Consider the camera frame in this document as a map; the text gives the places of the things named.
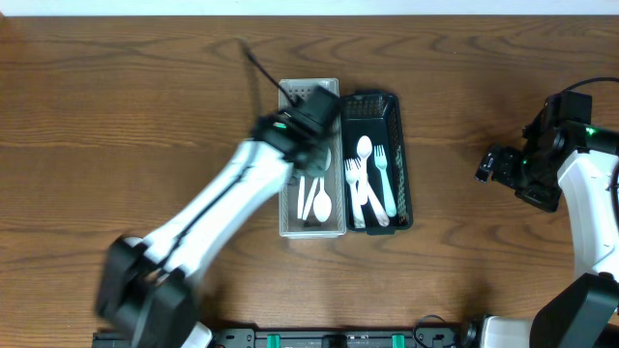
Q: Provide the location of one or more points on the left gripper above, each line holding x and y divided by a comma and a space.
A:
315, 162

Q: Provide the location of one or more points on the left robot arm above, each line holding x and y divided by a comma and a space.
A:
147, 287

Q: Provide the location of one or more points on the mint green plastic fork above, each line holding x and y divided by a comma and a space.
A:
381, 163

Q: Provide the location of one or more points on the white plastic fork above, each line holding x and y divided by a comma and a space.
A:
351, 172
379, 212

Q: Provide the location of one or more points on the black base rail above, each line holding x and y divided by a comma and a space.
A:
430, 332

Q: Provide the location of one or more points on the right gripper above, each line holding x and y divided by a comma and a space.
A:
546, 198

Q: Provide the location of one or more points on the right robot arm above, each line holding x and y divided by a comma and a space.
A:
585, 162

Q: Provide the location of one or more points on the clear plastic basket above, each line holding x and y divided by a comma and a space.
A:
311, 228

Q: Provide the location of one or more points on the dark green plastic basket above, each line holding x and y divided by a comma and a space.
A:
376, 114

